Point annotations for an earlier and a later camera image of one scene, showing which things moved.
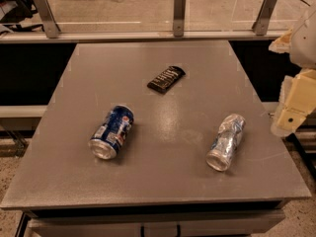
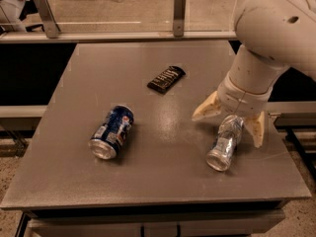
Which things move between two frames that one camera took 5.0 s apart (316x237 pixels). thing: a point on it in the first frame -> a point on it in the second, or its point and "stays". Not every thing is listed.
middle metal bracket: (180, 1) stays
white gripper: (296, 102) -> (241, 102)
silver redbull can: (228, 136) stays
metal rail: (136, 36) stays
